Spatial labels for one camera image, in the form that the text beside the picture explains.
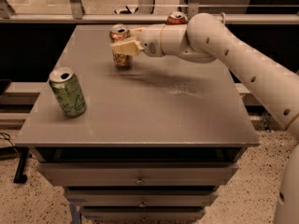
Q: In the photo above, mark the grey drawer cabinet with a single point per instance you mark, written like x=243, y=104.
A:
x=155, y=142

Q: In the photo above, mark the black stand leg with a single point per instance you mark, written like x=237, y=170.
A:
x=20, y=177

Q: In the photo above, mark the orange soda can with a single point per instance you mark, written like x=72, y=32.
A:
x=122, y=61

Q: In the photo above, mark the green soda can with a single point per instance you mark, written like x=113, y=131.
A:
x=67, y=91

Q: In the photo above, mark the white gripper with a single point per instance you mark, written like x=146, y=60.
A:
x=150, y=42

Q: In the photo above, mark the red coke can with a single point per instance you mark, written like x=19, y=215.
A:
x=175, y=18

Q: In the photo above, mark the metal railing frame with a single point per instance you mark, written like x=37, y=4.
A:
x=136, y=10

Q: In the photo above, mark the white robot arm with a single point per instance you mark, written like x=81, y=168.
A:
x=203, y=39

